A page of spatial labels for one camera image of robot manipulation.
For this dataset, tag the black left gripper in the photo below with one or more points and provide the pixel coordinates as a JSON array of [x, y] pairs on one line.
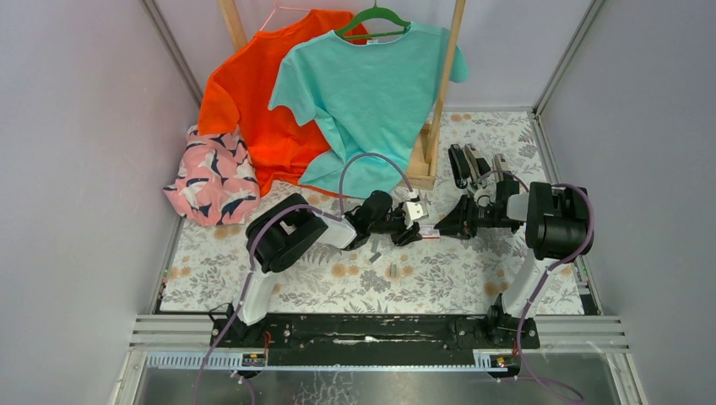
[[403, 235]]

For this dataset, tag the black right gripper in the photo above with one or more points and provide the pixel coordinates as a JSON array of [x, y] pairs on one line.
[[458, 221]]

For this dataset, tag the beige and black stapler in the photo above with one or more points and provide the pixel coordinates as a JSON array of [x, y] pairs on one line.
[[478, 166]]

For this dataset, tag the red staple box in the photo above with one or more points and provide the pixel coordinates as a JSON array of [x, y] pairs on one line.
[[428, 232]]

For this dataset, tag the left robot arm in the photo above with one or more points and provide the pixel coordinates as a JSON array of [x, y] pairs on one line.
[[278, 238]]

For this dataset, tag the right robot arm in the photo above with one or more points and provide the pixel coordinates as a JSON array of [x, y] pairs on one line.
[[558, 224]]

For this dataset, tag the wooden rack base tray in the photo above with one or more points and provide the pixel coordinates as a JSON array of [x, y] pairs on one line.
[[422, 167]]

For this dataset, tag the teal t-shirt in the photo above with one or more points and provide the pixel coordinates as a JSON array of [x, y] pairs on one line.
[[368, 101]]

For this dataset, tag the orange t-shirt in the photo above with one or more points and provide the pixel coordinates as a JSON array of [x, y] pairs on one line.
[[238, 92]]

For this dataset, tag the pink bird-pattern cloth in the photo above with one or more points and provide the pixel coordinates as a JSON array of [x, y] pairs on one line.
[[215, 183]]

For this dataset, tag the green clothes hanger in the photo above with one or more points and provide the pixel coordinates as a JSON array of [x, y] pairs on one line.
[[372, 23]]

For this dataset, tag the pink clothes hanger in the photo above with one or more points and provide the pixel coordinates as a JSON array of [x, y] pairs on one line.
[[278, 8]]

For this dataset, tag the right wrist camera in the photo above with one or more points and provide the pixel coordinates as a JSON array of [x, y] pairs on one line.
[[483, 196]]

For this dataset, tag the wooden rack right post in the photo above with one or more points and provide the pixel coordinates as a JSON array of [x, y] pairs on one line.
[[434, 127]]

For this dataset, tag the wooden rack post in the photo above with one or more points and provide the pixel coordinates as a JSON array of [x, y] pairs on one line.
[[233, 23], [434, 127]]

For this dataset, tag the wooden rack left post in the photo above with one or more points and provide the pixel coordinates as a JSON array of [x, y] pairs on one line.
[[233, 23]]

